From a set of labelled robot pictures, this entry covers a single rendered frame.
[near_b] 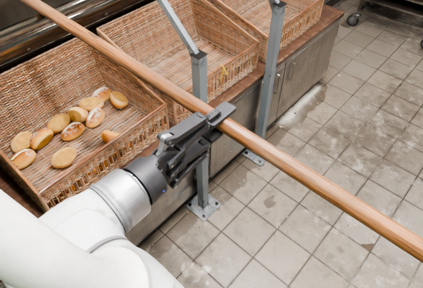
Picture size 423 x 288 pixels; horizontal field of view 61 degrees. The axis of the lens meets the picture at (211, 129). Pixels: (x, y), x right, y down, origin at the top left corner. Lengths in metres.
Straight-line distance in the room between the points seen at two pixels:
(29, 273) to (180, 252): 1.52
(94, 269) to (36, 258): 0.06
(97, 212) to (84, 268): 0.18
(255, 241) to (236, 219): 0.15
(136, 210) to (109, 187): 0.05
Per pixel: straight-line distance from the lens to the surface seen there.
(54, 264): 0.35
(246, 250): 1.85
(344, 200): 0.60
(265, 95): 1.84
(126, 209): 0.55
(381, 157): 2.37
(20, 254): 0.35
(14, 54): 1.57
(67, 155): 1.44
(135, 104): 1.60
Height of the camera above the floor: 1.66
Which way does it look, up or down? 46 degrees down
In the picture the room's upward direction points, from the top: straight up
